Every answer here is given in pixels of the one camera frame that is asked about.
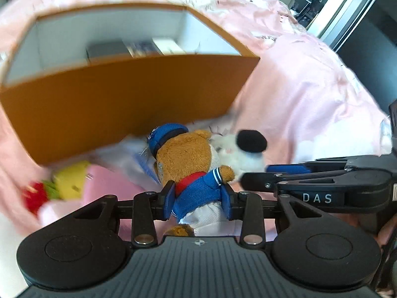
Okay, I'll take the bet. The pink pouch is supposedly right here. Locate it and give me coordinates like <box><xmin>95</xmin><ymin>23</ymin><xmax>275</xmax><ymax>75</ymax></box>
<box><xmin>40</xmin><ymin>164</ymin><xmax>147</xmax><ymax>224</ymax></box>

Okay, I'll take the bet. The white black plush toy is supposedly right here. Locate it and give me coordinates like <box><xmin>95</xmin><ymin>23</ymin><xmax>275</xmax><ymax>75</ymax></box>
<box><xmin>210</xmin><ymin>130</ymin><xmax>267</xmax><ymax>182</ymax></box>

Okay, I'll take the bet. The brown bear plush blue uniform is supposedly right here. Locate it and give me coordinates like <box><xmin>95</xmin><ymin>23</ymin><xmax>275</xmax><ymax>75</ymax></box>
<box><xmin>148</xmin><ymin>123</ymin><xmax>237</xmax><ymax>237</ymax></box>

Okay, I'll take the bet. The yellow toy case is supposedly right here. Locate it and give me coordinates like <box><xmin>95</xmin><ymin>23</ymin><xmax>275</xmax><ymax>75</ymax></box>
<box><xmin>53</xmin><ymin>160</ymin><xmax>90</xmax><ymax>200</ymax></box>

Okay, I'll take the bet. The red crochet strawberry toy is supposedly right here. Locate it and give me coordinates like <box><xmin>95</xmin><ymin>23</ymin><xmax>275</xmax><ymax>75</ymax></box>
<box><xmin>22</xmin><ymin>180</ymin><xmax>60</xmax><ymax>216</ymax></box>

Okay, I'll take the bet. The illustrated card box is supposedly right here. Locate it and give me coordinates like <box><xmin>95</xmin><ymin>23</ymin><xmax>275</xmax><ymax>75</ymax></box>
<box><xmin>126</xmin><ymin>40</ymin><xmax>162</xmax><ymax>57</ymax></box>

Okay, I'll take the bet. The grey box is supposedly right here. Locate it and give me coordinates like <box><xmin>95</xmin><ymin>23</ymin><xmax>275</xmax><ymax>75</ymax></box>
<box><xmin>86</xmin><ymin>40</ymin><xmax>132</xmax><ymax>63</ymax></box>

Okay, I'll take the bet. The white box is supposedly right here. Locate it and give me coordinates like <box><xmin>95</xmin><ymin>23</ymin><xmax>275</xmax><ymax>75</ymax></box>
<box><xmin>152</xmin><ymin>38</ymin><xmax>185</xmax><ymax>55</ymax></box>

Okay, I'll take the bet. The pink patterned duvet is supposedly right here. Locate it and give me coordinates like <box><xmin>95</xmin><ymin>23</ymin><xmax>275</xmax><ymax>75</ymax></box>
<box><xmin>1</xmin><ymin>0</ymin><xmax>386</xmax><ymax>235</ymax></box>

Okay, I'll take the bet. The orange cardboard storage box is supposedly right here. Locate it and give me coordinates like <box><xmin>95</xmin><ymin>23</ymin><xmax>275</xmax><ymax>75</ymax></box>
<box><xmin>1</xmin><ymin>3</ymin><xmax>259</xmax><ymax>165</ymax></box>

